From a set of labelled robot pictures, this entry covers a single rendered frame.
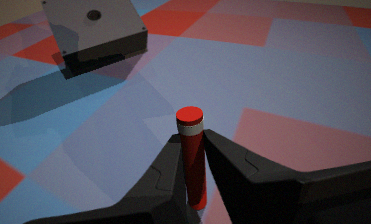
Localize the red peg with white band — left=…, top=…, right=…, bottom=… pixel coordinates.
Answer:
left=176, top=106, right=207, bottom=210

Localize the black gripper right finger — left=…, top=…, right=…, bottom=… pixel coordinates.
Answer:
left=203, top=129, right=371, bottom=224

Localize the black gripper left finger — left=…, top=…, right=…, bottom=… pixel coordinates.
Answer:
left=23, top=134, right=186, bottom=224

